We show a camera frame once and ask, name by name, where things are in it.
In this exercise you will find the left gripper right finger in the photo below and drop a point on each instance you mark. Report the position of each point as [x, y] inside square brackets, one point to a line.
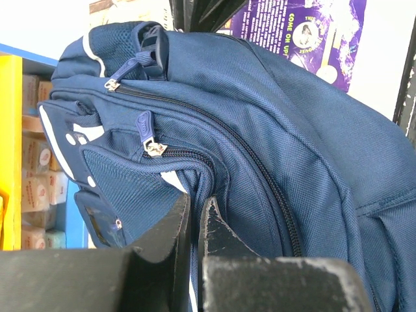
[232, 277]

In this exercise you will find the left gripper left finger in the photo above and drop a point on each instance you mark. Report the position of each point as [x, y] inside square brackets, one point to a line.
[151, 274]

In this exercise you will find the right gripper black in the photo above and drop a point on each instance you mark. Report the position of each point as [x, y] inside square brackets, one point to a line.
[203, 15]

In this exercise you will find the navy blue student backpack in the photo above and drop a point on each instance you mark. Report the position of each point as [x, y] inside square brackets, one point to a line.
[138, 116]

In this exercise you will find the purple paperback book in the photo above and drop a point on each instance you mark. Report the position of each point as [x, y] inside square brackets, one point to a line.
[322, 37]

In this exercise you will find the white coffee photo book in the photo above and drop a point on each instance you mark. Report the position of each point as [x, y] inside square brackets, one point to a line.
[117, 11]

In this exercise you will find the blue shelf unit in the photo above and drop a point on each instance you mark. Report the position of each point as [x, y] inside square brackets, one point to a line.
[37, 206]

